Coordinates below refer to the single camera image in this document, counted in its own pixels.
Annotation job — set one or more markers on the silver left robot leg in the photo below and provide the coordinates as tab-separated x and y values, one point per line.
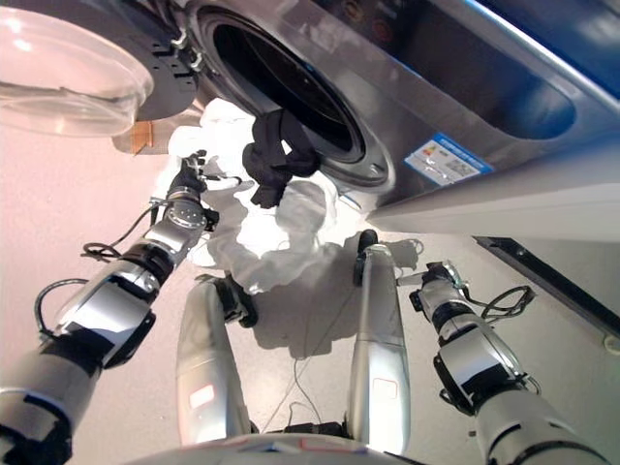
203	368

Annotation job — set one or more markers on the small white floor object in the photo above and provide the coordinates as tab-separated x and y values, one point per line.
612	343

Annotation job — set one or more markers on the blue white energy label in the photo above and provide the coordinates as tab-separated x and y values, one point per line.
445	160

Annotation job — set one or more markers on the grey front-load washing machine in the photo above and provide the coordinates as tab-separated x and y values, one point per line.
436	97

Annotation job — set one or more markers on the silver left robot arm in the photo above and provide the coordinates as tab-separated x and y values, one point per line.
106	300

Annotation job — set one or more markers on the black cloth garment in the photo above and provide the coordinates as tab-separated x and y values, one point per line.
271	164

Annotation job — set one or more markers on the silver robot torso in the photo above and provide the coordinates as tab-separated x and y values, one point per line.
271	450

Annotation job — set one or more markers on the tan cardboard piece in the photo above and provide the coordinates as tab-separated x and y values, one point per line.
143	135

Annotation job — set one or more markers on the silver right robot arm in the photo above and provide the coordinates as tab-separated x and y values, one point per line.
484	363

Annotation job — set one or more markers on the black metal floor frame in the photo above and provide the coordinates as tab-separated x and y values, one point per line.
557	276

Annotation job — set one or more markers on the silver right robot leg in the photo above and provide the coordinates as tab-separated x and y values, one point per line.
380	349

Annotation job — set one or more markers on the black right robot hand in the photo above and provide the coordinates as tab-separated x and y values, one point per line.
438	278

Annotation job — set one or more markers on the white appliance cabinet frame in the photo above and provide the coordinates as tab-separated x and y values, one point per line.
484	218

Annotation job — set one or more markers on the round washing machine door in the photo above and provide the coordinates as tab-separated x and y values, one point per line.
164	92

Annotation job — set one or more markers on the silver robot leg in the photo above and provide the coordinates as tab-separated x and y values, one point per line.
203	368
380	349

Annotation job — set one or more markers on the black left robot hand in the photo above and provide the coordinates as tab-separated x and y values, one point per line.
189	179

